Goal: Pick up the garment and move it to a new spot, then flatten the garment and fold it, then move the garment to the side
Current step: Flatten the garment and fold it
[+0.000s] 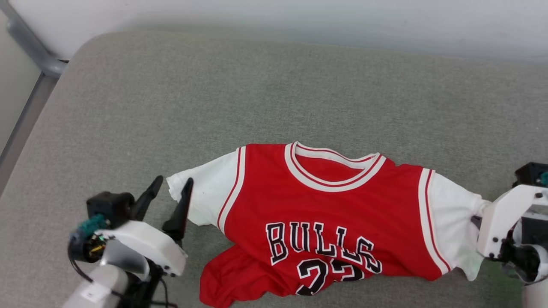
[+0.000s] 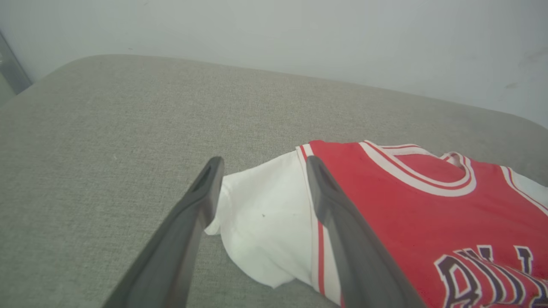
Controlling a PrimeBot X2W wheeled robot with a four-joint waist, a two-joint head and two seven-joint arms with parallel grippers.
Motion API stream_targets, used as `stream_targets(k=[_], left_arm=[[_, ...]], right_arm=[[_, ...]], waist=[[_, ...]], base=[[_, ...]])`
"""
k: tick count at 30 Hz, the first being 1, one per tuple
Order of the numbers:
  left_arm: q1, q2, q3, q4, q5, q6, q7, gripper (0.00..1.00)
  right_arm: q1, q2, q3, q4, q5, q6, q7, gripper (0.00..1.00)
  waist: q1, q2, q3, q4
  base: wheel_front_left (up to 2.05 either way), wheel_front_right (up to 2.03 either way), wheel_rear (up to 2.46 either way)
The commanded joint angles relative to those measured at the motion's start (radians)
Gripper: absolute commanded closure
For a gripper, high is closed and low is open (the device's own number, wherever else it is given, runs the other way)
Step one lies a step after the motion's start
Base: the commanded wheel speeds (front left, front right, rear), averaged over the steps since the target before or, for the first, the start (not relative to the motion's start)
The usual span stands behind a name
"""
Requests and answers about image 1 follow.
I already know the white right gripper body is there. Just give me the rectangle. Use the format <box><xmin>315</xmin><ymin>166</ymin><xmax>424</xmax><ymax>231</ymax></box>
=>
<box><xmin>477</xmin><ymin>184</ymin><xmax>548</xmax><ymax>261</ymax></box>

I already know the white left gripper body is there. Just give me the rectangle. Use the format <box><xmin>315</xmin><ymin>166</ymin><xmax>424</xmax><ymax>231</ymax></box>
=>
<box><xmin>68</xmin><ymin>220</ymin><xmax>188</xmax><ymax>277</ymax></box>

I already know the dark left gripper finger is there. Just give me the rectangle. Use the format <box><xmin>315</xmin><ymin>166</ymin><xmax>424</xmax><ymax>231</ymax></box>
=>
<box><xmin>162</xmin><ymin>178</ymin><xmax>194</xmax><ymax>249</ymax></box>
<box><xmin>130</xmin><ymin>175</ymin><xmax>164</xmax><ymax>221</ymax></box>

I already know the red white basketball jersey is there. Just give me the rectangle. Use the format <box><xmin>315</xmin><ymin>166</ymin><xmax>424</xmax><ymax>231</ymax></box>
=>
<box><xmin>166</xmin><ymin>141</ymin><xmax>491</xmax><ymax>308</ymax></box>

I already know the thin black cable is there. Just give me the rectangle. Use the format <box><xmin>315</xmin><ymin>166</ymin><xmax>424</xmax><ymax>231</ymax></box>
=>
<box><xmin>151</xmin><ymin>276</ymin><xmax>179</xmax><ymax>308</ymax></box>

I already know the grey metal frame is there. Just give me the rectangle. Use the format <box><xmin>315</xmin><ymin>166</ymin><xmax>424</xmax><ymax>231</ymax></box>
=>
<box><xmin>0</xmin><ymin>2</ymin><xmax>69</xmax><ymax>195</ymax></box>

